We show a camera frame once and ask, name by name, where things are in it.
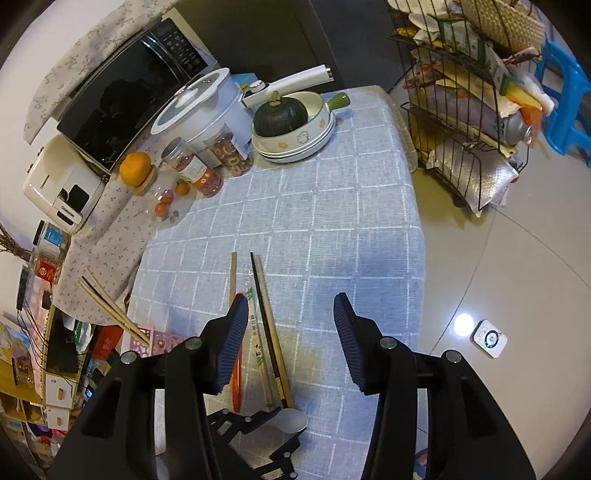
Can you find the black chopstick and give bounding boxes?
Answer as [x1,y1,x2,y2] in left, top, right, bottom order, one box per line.
[249,253,287,407]

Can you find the white floor device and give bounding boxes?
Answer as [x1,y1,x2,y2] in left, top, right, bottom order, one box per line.
[472,320,508,359]

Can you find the stacked white plates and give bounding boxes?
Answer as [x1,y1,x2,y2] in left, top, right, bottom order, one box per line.
[252,113,335,164]

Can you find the orange tangerine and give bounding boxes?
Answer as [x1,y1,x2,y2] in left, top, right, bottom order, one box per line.
[119,152,152,187]

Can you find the red label glass jar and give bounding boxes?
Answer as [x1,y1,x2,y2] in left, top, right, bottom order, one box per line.
[29,253,59,284]

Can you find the grey checked tablecloth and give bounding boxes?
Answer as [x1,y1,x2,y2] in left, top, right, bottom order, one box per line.
[129,86,426,479]

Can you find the white electric cooking pot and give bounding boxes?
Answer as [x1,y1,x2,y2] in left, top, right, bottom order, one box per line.
[150,68,252,168]

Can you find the red plastic spoon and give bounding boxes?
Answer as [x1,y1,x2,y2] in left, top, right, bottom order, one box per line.
[230,291,246,414]

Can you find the blue plastic stool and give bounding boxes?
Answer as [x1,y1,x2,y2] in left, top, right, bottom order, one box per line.
[535,40,590,167]

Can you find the white pot handle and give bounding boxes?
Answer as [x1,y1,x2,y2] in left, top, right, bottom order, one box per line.
[242,65,334,109]

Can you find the pink perforated utensil holder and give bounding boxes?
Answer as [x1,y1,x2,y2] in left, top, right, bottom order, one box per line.
[121,327,186,358]

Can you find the glass jar cork lid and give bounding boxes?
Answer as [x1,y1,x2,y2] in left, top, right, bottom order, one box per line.
[131,166,197,228]

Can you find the floral cloth cover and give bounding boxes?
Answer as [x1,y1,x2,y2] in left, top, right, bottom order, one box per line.
[53,167,197,325]

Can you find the dried fruit slices jar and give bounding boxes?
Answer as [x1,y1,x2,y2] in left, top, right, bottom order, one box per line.
[204,124,253,177]

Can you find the paper chopsticks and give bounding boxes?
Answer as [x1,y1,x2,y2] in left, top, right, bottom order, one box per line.
[245,287,276,411]

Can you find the blue label glass jar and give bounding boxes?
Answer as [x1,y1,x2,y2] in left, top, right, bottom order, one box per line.
[32,220,70,262]

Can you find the black wire rack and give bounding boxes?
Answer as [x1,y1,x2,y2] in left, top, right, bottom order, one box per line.
[389,1,554,216]

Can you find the white ceramic spoon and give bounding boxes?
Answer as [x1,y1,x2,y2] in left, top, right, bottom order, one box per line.
[266,408,308,435]

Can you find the dark green squash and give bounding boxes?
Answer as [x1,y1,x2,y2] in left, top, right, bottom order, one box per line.
[252,91,308,137]

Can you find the white air fryer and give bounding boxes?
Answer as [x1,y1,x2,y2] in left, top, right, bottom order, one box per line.
[23,135,105,234]

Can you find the red goji berry jar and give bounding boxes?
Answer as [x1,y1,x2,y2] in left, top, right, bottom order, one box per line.
[161,137,222,198]

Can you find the black microwave oven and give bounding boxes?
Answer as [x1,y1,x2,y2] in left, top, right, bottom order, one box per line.
[57,18,216,173]

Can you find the wooden chopstick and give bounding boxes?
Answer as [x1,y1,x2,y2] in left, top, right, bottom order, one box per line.
[76,278,150,347]
[257,255,296,408]
[82,269,153,343]
[228,251,238,306]

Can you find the floral microwave cover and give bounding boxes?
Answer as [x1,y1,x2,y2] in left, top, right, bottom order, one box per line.
[23,0,176,145]

